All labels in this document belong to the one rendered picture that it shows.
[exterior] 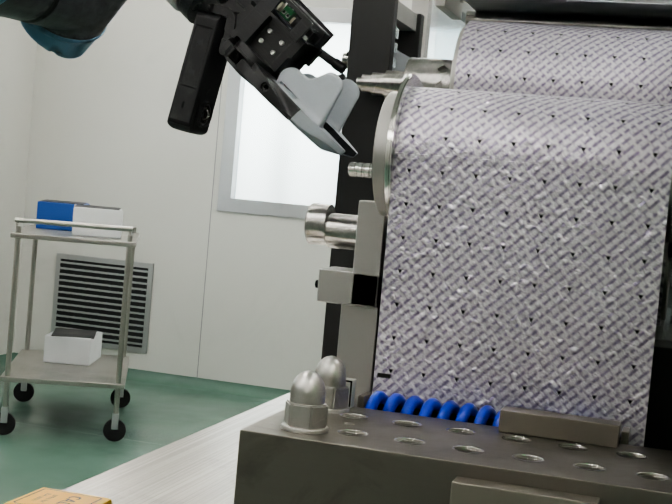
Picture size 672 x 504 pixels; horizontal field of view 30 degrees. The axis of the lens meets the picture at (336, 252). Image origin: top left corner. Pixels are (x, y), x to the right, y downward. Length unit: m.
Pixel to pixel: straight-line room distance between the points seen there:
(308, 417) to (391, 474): 0.08
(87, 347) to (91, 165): 1.67
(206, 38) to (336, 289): 0.26
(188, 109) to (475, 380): 0.37
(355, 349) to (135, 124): 6.19
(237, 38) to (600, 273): 0.39
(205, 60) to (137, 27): 6.21
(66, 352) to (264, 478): 5.18
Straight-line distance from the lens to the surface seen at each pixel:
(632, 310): 1.07
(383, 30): 1.46
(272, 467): 0.94
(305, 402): 0.95
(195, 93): 1.19
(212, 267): 7.14
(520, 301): 1.08
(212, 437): 1.54
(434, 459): 0.91
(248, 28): 1.17
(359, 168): 1.15
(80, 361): 6.10
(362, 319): 1.19
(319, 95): 1.14
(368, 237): 1.18
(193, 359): 7.22
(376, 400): 1.08
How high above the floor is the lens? 1.22
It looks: 3 degrees down
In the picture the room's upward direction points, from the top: 5 degrees clockwise
